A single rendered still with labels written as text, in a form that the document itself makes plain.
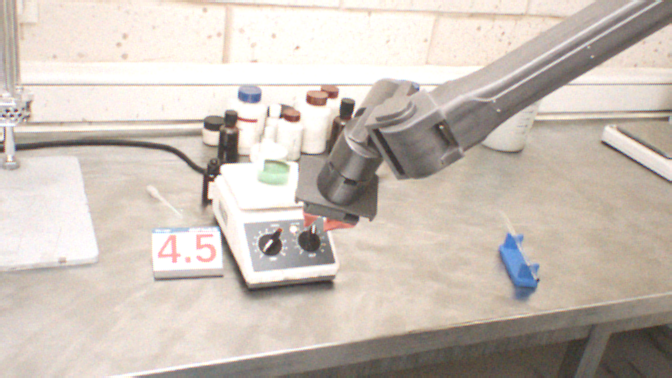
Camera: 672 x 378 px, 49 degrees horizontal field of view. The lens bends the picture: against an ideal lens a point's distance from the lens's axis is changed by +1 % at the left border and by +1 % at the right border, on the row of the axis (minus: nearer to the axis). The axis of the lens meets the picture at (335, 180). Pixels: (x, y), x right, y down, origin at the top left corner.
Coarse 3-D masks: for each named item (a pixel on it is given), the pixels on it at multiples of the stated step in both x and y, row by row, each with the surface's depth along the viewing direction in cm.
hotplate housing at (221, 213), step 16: (224, 192) 106; (224, 208) 105; (240, 208) 102; (256, 208) 102; (272, 208) 103; (288, 208) 104; (224, 224) 105; (240, 224) 99; (240, 240) 98; (240, 256) 99; (336, 256) 102; (256, 272) 96; (272, 272) 97; (288, 272) 98; (304, 272) 99; (320, 272) 100; (336, 272) 101
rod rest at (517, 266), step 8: (504, 240) 115; (512, 240) 114; (520, 240) 114; (504, 248) 115; (512, 248) 115; (504, 256) 113; (512, 256) 113; (520, 256) 113; (512, 264) 111; (520, 264) 107; (536, 264) 107; (512, 272) 109; (520, 272) 107; (528, 272) 107; (520, 280) 107; (528, 280) 107
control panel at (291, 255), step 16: (256, 224) 100; (272, 224) 101; (288, 224) 101; (304, 224) 102; (320, 224) 103; (256, 240) 98; (288, 240) 100; (256, 256) 97; (272, 256) 98; (288, 256) 99; (304, 256) 99; (320, 256) 100
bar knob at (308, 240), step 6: (312, 228) 100; (300, 234) 101; (306, 234) 101; (312, 234) 100; (300, 240) 100; (306, 240) 100; (312, 240) 99; (318, 240) 101; (300, 246) 100; (306, 246) 100; (312, 246) 99; (318, 246) 100
